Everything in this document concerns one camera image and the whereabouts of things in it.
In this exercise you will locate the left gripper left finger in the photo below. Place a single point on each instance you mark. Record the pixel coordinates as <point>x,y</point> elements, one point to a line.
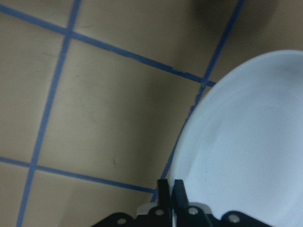
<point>160,215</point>

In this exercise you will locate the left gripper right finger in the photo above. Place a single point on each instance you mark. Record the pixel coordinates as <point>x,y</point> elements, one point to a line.
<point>188,214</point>

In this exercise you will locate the blue plate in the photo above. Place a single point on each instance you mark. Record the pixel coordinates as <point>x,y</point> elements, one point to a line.
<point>242,147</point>

